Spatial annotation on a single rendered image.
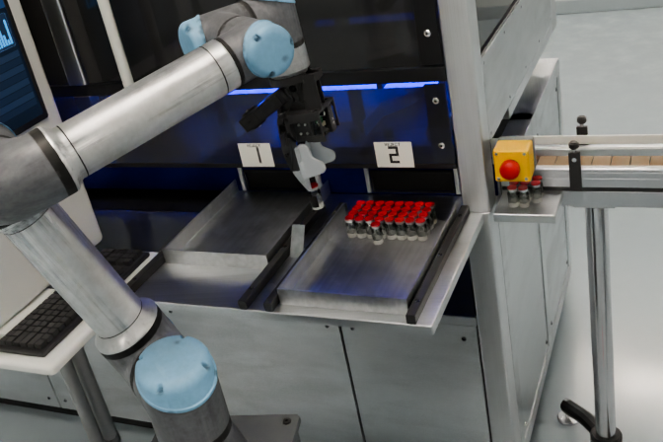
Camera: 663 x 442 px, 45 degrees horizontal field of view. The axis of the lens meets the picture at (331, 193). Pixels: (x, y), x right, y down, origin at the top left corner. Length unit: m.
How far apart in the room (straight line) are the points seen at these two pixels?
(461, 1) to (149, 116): 0.72
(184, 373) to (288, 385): 1.06
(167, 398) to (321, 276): 0.50
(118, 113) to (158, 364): 0.40
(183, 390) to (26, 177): 0.39
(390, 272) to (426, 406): 0.63
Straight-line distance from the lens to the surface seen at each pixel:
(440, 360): 2.01
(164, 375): 1.23
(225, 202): 2.00
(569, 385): 2.63
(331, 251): 1.69
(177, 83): 1.09
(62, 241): 1.23
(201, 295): 1.66
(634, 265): 3.17
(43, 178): 1.05
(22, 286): 2.00
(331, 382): 2.19
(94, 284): 1.27
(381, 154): 1.74
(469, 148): 1.68
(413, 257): 1.61
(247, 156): 1.89
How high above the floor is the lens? 1.72
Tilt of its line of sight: 26 degrees down
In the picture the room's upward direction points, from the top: 12 degrees counter-clockwise
